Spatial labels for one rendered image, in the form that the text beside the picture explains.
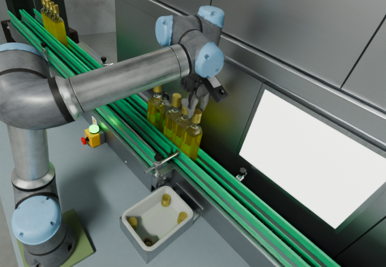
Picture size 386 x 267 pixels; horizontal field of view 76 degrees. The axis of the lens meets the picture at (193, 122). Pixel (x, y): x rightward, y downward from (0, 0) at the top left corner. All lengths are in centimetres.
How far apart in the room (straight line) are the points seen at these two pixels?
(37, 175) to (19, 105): 37
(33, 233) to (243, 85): 76
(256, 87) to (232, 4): 28
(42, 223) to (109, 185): 40
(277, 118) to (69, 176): 89
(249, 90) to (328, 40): 28
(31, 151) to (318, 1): 84
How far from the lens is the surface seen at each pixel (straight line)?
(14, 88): 55
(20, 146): 77
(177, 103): 95
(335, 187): 88
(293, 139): 86
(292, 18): 79
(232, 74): 89
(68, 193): 117
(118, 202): 111
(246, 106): 90
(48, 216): 84
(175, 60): 55
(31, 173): 85
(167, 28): 66
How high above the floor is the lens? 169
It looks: 39 degrees down
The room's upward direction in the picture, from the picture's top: 12 degrees clockwise
